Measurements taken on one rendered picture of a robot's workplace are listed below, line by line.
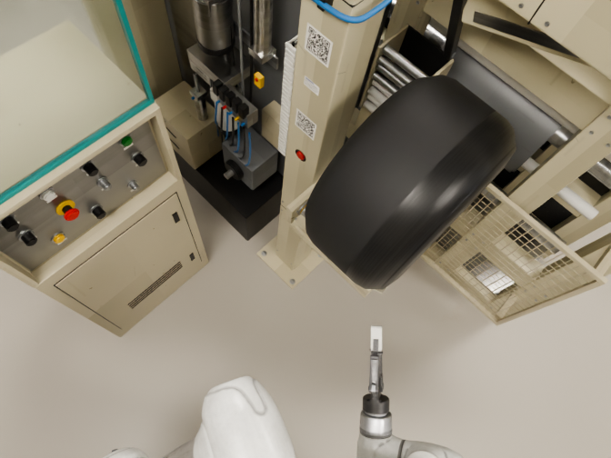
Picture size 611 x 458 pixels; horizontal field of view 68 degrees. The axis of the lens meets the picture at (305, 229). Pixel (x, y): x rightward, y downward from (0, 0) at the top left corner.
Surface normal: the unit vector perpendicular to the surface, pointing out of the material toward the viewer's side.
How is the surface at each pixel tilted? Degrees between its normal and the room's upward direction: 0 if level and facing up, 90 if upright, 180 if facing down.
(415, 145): 17
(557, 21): 90
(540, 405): 0
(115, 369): 0
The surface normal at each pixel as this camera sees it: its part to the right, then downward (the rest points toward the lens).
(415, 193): -0.29, 0.00
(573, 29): -0.70, 0.63
